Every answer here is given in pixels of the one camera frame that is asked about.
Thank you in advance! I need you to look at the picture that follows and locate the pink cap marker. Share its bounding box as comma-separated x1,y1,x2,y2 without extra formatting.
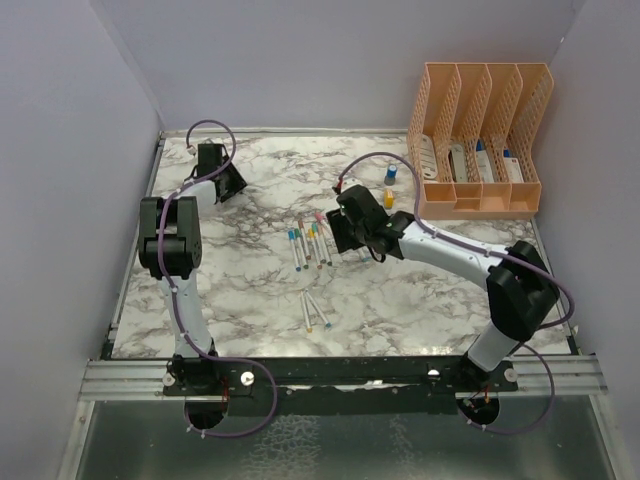
314,213,331,246

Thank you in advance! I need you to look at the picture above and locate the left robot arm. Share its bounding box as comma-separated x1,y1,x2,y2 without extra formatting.
138,141,247,395

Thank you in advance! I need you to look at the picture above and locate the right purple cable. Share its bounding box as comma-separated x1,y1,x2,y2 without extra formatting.
333,152,571,435

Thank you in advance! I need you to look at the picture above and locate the blue grey round stamp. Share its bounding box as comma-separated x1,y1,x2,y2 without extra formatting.
384,164,398,186

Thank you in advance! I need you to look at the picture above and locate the peach plastic file organizer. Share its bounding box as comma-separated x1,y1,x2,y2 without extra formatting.
407,62,554,220

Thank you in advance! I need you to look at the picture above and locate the green cap marker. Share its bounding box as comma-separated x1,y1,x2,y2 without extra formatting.
300,291,313,333
294,228,309,270

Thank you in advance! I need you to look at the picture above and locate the yellow grey square stamp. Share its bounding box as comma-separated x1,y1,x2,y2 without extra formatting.
383,188,395,210

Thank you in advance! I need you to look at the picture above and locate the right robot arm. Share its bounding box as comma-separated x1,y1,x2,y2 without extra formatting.
326,185,560,391

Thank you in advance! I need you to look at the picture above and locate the white box in organizer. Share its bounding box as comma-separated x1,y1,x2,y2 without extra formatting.
503,149,524,183

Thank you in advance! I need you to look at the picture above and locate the blue cap left marker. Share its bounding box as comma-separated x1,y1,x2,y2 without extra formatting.
287,229,302,272

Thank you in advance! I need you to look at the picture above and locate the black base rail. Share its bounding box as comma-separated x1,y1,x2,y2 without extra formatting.
163,356,518,417

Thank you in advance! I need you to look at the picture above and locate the brown cap marker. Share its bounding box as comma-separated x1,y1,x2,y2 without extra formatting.
297,219,312,260

